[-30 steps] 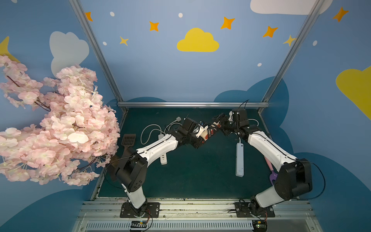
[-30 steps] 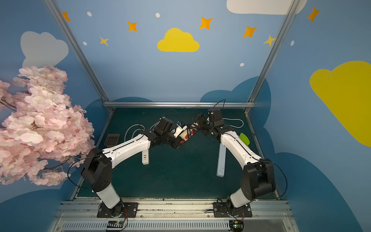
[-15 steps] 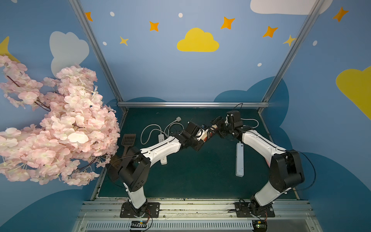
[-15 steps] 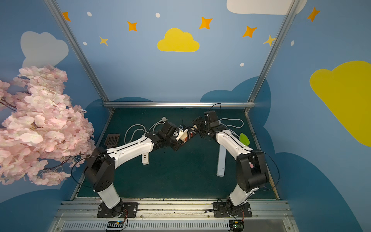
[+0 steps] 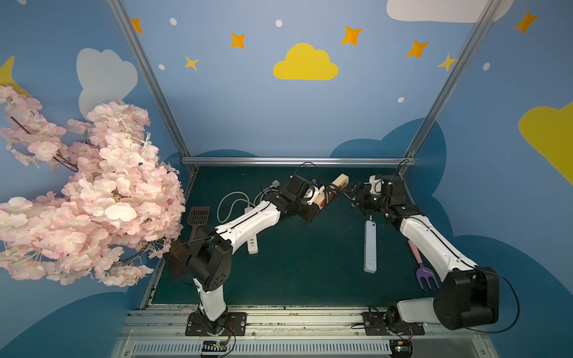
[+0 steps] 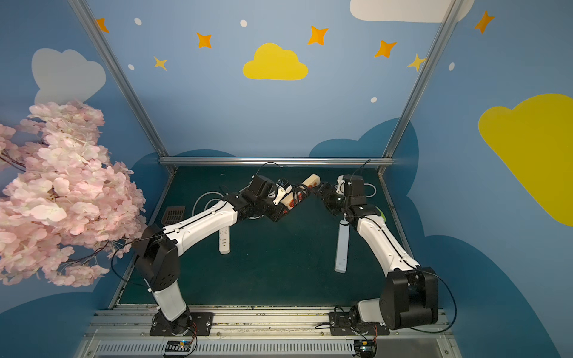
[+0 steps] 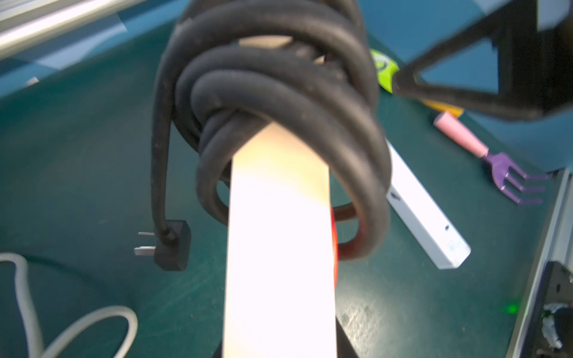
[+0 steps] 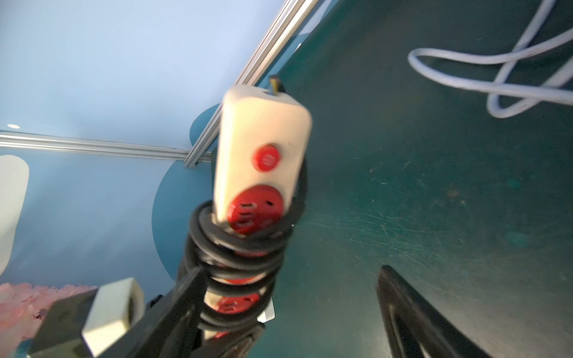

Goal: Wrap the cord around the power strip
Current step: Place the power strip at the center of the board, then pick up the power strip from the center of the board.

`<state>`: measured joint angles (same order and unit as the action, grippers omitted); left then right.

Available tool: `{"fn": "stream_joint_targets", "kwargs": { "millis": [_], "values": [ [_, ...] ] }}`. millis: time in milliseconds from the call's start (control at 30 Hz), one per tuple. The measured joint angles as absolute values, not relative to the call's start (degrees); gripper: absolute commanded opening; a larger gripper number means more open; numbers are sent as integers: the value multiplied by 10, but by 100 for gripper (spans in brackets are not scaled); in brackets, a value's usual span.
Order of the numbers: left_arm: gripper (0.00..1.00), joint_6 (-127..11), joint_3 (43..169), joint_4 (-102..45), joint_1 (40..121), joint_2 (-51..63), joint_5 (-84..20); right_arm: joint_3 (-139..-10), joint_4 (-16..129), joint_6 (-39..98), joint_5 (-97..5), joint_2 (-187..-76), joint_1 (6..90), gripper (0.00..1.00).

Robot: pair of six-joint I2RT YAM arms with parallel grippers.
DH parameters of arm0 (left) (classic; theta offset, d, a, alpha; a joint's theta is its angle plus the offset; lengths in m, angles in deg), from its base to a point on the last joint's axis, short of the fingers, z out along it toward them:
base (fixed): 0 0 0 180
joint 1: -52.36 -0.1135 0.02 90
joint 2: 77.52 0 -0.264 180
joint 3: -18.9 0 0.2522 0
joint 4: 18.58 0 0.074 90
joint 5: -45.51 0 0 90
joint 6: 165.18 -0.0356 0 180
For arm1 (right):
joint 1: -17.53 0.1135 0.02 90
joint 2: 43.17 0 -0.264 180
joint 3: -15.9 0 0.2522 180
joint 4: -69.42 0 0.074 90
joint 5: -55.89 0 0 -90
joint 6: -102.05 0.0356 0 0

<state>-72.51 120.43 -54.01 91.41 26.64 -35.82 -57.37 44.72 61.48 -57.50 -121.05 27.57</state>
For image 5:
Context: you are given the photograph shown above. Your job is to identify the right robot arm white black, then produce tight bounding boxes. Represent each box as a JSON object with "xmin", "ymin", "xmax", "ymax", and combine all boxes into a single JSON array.
[{"xmin": 346, "ymin": 175, "xmax": 499, "ymax": 331}]

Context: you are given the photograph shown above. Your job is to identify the black slotted spatula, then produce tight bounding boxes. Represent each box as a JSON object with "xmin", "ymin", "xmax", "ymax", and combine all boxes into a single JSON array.
[{"xmin": 185, "ymin": 207, "xmax": 210, "ymax": 246}]

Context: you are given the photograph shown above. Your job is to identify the purple pink garden fork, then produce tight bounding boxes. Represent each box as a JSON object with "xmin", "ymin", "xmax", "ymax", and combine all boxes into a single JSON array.
[{"xmin": 407, "ymin": 240, "xmax": 440, "ymax": 290}]

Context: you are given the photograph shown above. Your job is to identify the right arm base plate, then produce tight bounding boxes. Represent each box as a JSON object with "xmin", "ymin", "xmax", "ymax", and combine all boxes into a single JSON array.
[{"xmin": 361, "ymin": 312, "xmax": 425, "ymax": 337}]

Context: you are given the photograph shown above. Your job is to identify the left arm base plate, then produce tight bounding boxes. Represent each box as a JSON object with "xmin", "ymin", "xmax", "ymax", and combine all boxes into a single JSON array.
[{"xmin": 185, "ymin": 311, "xmax": 248, "ymax": 337}]

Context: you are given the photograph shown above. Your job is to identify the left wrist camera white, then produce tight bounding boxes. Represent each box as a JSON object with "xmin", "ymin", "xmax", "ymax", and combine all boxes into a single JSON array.
[{"xmin": 304, "ymin": 181, "xmax": 325, "ymax": 207}]

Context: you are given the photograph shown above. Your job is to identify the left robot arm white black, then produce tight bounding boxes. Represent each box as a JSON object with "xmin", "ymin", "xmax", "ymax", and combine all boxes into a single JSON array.
[{"xmin": 167, "ymin": 175, "xmax": 348, "ymax": 330}]

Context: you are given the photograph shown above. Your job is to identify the white power strip usb ports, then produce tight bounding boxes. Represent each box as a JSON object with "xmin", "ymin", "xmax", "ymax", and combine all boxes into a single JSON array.
[{"xmin": 216, "ymin": 180, "xmax": 280, "ymax": 254}]

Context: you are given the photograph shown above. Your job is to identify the white power strip with cord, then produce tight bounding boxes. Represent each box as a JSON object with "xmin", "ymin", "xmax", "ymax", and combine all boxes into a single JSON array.
[{"xmin": 363, "ymin": 217, "xmax": 377, "ymax": 274}]

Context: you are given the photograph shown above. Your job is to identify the cream red power strip black cord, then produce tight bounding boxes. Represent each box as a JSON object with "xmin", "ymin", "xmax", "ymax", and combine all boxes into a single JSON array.
[{"xmin": 312, "ymin": 173, "xmax": 359, "ymax": 211}]

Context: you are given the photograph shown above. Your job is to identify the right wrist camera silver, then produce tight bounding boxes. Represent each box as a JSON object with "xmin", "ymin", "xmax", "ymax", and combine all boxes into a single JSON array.
[{"xmin": 369, "ymin": 175, "xmax": 383, "ymax": 195}]

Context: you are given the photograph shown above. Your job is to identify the pink cherry blossom tree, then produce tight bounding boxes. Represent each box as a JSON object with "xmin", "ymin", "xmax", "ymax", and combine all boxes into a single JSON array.
[{"xmin": 1, "ymin": 86, "xmax": 185, "ymax": 287}]

